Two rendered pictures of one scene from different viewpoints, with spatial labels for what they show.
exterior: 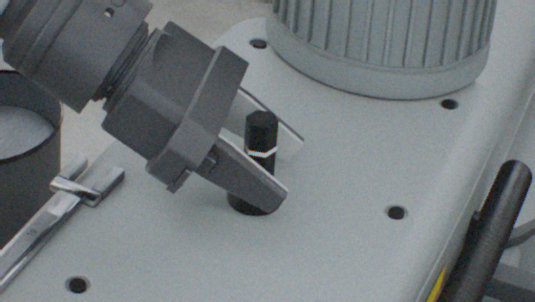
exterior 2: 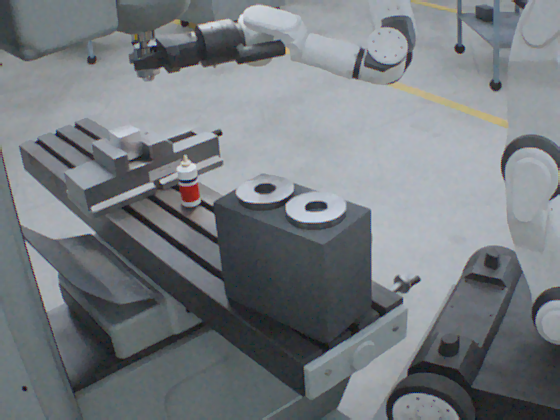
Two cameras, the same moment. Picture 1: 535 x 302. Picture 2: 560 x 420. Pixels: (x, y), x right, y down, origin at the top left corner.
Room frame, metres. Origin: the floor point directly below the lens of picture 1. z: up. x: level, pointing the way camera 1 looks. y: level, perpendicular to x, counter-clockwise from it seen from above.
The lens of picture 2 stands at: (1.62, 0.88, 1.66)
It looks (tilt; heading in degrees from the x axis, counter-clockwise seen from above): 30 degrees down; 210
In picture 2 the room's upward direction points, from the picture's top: 5 degrees counter-clockwise
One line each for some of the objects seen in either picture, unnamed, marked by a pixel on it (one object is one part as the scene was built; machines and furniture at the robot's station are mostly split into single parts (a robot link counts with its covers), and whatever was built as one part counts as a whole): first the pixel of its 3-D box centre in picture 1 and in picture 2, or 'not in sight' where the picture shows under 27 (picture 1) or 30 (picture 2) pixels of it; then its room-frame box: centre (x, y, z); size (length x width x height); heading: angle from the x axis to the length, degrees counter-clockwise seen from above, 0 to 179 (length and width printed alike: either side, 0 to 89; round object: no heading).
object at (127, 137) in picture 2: not in sight; (126, 142); (0.50, -0.14, 1.01); 0.06 x 0.05 x 0.06; 65
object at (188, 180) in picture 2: not in sight; (188, 179); (0.52, 0.04, 0.96); 0.04 x 0.04 x 0.11
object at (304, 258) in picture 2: not in sight; (294, 252); (0.75, 0.40, 1.00); 0.22 x 0.12 x 0.20; 77
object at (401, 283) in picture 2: not in sight; (391, 290); (0.13, 0.34, 0.48); 0.22 x 0.06 x 0.06; 157
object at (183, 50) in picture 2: not in sight; (191, 49); (0.49, 0.06, 1.24); 0.13 x 0.12 x 0.10; 49
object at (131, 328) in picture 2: not in sight; (177, 263); (0.56, 0.00, 0.76); 0.50 x 0.35 x 0.12; 157
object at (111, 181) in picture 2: not in sight; (140, 158); (0.47, -0.13, 0.96); 0.35 x 0.15 x 0.11; 155
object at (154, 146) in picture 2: not in sight; (148, 140); (0.45, -0.11, 0.99); 0.12 x 0.06 x 0.04; 65
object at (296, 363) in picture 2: not in sight; (160, 216); (0.54, -0.04, 0.86); 1.24 x 0.23 x 0.08; 67
